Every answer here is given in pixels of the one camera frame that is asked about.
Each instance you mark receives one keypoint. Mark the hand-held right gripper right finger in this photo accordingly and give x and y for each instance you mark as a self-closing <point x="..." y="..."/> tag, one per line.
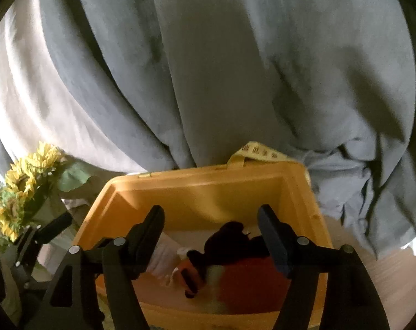
<point x="271" y="233"/>

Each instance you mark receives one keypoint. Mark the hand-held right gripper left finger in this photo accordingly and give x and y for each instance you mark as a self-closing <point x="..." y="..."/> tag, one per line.
<point x="153" y="233"/>

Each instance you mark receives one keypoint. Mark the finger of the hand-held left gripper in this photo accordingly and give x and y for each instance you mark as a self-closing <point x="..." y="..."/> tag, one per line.
<point x="29" y="247"/>

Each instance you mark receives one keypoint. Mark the black mouse plush toy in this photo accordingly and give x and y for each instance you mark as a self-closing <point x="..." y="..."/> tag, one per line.
<point x="235" y="244"/>

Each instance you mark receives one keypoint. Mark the orange plastic basket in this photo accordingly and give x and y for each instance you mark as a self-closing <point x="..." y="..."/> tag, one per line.
<point x="208" y="196"/>

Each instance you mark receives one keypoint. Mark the grey green vase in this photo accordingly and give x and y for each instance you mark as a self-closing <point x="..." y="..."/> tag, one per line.
<point x="51" y="209"/>

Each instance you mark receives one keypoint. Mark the sunflower bouquet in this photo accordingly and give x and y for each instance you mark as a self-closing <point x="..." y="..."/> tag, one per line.
<point x="22" y="185"/>

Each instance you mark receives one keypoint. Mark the pale pink curtain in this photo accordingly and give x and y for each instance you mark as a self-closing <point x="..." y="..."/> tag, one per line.
<point x="32" y="110"/>

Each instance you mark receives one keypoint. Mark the white sheer curtain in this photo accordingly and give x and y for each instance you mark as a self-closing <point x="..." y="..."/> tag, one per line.
<point x="414" y="244"/>

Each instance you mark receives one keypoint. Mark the wide grey curtain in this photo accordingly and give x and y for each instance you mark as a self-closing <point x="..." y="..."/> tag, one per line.
<point x="228" y="75"/>

